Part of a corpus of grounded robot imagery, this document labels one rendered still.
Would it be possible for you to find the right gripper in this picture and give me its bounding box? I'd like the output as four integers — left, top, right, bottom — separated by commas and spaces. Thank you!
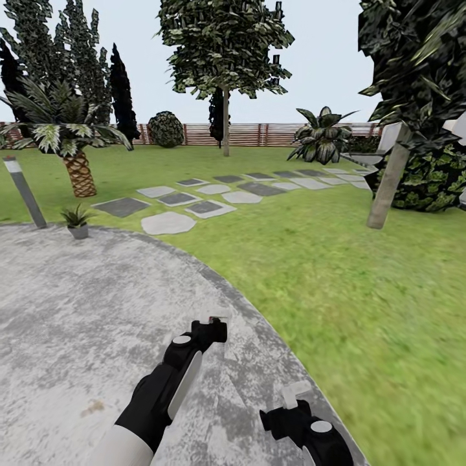
260, 399, 312, 446

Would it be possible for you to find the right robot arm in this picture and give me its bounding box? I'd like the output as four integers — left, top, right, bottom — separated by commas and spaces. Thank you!
260, 380, 354, 466

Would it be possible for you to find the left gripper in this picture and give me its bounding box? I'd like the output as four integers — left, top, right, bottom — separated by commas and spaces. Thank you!
192, 320, 227, 347

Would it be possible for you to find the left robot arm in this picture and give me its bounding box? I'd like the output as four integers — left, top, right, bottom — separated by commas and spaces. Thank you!
83, 307, 232, 466

